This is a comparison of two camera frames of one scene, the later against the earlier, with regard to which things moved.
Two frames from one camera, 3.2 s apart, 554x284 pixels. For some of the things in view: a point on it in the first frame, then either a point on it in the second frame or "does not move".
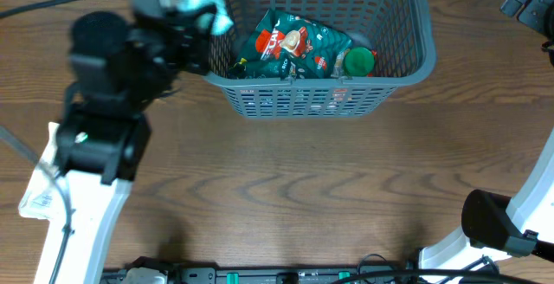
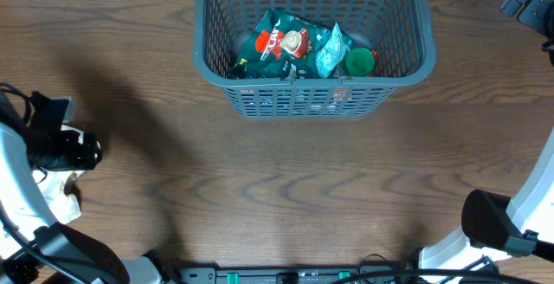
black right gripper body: [532, 0] does not move
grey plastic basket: [387, 12] does not move
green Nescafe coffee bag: [285, 46] does not move
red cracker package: [338, 71] -> [375, 54]
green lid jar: [358, 61] does not move
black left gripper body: [157, 66] -> [47, 145]
